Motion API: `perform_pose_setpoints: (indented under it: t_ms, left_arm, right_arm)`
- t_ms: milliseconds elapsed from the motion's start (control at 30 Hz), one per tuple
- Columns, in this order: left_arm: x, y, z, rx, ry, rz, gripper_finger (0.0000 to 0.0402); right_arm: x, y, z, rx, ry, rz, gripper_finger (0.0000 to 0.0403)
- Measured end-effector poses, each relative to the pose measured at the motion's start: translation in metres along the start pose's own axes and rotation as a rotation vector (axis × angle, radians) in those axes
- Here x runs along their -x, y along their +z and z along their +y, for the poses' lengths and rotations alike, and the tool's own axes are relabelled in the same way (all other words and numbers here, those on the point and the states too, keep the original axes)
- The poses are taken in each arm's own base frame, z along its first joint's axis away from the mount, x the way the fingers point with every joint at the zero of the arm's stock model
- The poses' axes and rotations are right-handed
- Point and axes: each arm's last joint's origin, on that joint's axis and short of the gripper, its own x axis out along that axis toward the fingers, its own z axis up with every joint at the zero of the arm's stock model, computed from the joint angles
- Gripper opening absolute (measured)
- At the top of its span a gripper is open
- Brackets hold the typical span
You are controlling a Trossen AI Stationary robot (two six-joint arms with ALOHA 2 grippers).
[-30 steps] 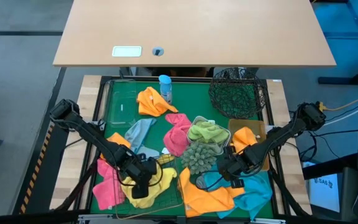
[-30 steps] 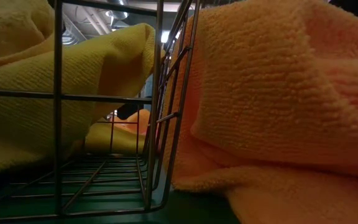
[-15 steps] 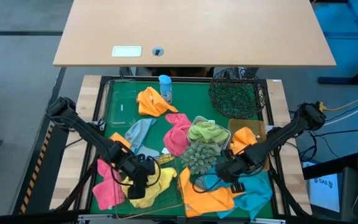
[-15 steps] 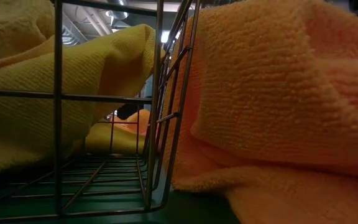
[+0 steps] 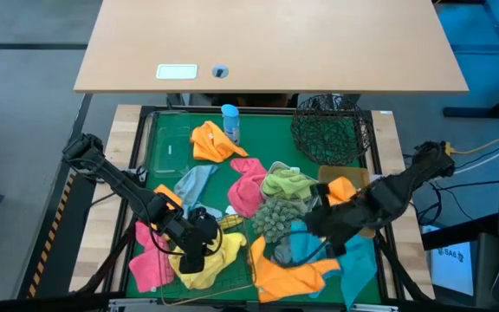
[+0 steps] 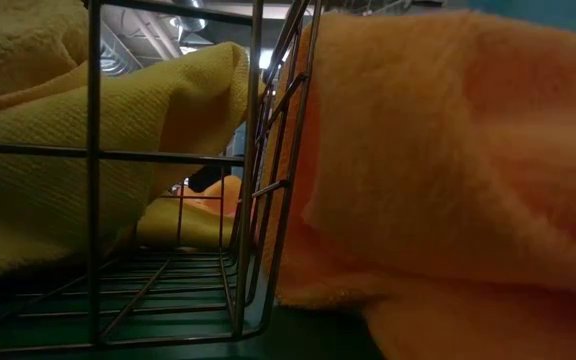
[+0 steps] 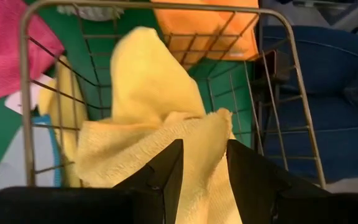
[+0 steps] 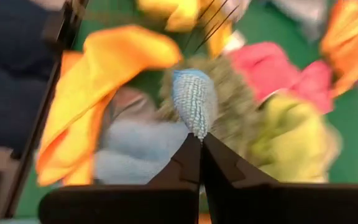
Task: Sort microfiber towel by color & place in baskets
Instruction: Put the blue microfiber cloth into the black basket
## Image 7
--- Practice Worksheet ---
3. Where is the blue upholstered chair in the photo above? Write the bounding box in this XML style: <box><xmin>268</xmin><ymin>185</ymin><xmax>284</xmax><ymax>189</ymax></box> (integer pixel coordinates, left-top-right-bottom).
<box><xmin>259</xmin><ymin>24</ymin><xmax>358</xmax><ymax>183</ymax></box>

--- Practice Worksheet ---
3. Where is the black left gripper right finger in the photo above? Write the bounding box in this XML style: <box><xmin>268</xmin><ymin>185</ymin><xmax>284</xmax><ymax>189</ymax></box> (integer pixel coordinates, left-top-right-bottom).
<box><xmin>227</xmin><ymin>139</ymin><xmax>358</xmax><ymax>224</ymax></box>

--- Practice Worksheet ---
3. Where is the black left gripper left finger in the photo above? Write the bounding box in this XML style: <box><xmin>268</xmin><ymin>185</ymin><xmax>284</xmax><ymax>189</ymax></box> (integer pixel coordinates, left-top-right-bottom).
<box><xmin>0</xmin><ymin>139</ymin><xmax>185</xmax><ymax>224</ymax></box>

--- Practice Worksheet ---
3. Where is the gold wire basket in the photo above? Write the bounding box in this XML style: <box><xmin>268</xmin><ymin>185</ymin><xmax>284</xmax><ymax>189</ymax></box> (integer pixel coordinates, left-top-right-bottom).
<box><xmin>19</xmin><ymin>0</ymin><xmax>328</xmax><ymax>190</ymax></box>

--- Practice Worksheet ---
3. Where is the pink microfiber towel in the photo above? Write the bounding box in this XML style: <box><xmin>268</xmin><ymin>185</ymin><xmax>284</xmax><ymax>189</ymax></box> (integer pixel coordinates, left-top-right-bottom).
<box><xmin>0</xmin><ymin>0</ymin><xmax>65</xmax><ymax>103</ymax></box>

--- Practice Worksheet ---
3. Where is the yellow microfiber towel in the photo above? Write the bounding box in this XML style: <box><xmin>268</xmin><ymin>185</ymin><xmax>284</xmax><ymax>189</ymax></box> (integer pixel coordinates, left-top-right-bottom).
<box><xmin>75</xmin><ymin>26</ymin><xmax>244</xmax><ymax>224</ymax></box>
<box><xmin>38</xmin><ymin>55</ymin><xmax>88</xmax><ymax>188</ymax></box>

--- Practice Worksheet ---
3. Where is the orange microfiber towel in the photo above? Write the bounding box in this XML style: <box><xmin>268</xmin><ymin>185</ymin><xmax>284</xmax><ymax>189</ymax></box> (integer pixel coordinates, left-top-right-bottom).
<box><xmin>150</xmin><ymin>0</ymin><xmax>260</xmax><ymax>62</ymax></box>

